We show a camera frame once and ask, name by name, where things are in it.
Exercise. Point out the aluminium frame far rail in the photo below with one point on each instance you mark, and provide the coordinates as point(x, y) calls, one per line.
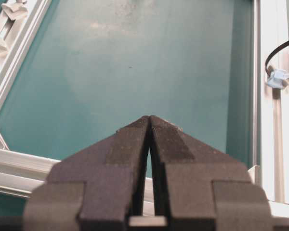
point(270, 108)

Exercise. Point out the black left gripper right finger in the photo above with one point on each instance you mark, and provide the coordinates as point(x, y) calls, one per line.
point(199, 188)

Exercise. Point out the aluminium frame long rail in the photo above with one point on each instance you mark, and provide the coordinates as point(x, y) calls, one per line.
point(18, 35)

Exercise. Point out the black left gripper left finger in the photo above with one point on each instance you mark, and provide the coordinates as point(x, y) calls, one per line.
point(96, 189)

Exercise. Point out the black cable tie loop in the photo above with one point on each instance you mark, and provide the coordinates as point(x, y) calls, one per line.
point(273, 53)

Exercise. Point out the aluminium frame side rail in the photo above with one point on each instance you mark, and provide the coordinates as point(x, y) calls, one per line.
point(19, 175)

